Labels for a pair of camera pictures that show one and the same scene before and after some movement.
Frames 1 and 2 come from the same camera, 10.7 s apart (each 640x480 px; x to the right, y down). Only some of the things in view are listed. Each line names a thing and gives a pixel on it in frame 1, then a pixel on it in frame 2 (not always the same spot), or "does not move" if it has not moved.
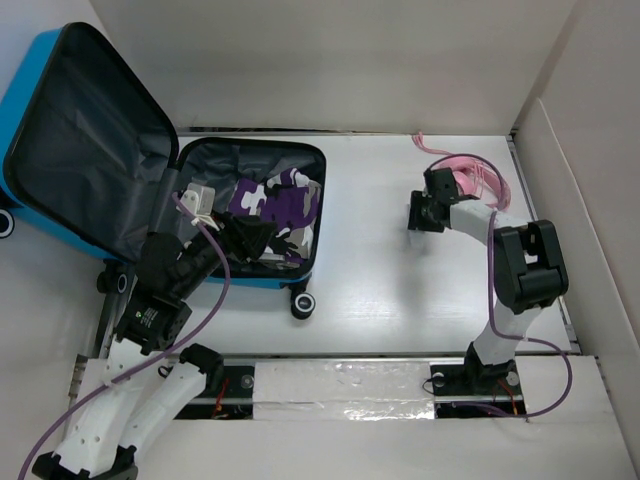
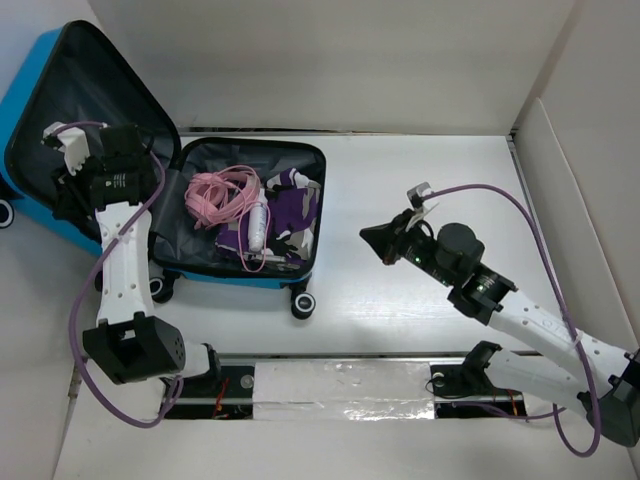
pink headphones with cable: (473, 177) → (223, 196)
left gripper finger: (247, 229) → (75, 209)
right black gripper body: (437, 226) → (417, 248)
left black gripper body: (207, 257) → (84, 178)
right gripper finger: (419, 209) → (383, 240)
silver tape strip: (342, 391) does not move
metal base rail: (228, 391) does not move
